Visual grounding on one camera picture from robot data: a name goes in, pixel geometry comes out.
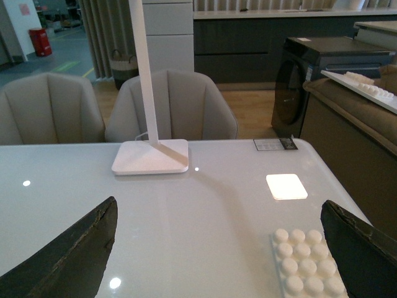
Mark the beige chair near lamp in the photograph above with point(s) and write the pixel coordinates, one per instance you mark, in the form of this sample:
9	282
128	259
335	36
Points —
188	106

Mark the dark kitchen counter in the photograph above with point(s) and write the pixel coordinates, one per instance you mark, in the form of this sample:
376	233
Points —
248	49

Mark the black and white label card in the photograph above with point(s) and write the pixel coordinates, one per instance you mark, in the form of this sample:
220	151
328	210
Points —
274	144

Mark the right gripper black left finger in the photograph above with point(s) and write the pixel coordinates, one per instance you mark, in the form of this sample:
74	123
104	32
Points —
71	265

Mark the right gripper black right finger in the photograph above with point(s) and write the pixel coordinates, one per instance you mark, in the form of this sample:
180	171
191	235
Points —
365	256

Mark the brown sofa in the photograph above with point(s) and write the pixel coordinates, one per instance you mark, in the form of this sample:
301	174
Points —
356	138

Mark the grey pleated curtain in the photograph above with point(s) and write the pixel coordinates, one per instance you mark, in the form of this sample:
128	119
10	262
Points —
108	27

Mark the white desk lamp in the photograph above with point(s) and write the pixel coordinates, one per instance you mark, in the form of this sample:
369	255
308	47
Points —
153	156

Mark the beige chair far left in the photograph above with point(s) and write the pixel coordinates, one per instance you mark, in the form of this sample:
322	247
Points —
50	108

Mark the white drawer cabinet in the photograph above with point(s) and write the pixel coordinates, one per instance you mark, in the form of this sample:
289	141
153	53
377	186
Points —
170	34

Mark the woven basket with handles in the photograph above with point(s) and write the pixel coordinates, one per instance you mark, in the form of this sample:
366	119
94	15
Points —
123	66

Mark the white tray with pieces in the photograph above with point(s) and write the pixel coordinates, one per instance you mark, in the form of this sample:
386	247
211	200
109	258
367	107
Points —
365	87

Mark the white studded base plate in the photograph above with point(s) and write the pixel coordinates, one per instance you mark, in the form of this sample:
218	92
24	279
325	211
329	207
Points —
305	265

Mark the red bin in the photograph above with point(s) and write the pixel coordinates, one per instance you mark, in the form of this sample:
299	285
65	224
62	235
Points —
40	41

